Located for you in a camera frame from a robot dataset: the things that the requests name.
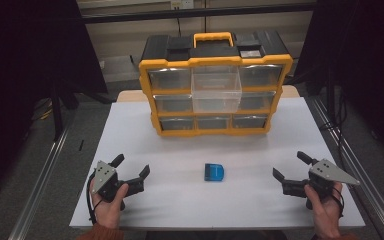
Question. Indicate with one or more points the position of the yellow and black organizer cabinet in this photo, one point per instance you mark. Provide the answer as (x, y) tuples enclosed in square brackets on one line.
[(213, 56)]

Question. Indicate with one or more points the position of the black stand post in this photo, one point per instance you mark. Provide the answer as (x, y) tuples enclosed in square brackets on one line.
[(56, 113)]

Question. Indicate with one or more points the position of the person's left hand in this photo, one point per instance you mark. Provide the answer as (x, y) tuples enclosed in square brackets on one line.
[(108, 213)]

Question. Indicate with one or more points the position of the person's right hand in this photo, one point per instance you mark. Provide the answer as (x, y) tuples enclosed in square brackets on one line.
[(326, 213)]

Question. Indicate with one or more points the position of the black horizontal bar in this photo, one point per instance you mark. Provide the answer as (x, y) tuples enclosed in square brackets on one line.
[(196, 13)]

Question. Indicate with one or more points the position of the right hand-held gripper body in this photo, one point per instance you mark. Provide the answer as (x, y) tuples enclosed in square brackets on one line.
[(326, 173)]

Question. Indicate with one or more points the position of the clear plastic drawer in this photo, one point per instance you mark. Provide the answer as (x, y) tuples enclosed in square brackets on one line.
[(216, 90)]

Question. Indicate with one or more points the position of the black curtain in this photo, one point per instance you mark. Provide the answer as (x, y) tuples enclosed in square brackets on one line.
[(30, 50), (363, 50)]

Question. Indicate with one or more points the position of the small black floor object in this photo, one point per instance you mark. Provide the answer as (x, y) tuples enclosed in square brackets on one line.
[(81, 145)]

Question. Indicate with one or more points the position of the metal floor rail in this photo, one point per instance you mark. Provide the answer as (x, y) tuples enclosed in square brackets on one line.
[(36, 186), (363, 166)]

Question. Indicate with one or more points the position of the small blue plastic case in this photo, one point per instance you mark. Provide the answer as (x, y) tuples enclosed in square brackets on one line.
[(214, 172)]

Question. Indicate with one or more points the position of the white wall outlet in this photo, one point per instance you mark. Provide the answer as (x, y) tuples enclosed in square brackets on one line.
[(182, 4)]

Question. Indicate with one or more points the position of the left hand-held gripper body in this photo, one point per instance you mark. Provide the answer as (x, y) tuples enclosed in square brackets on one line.
[(105, 176)]

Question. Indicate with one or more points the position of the set of closed clear drawers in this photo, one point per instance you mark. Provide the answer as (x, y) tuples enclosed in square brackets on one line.
[(170, 78)]

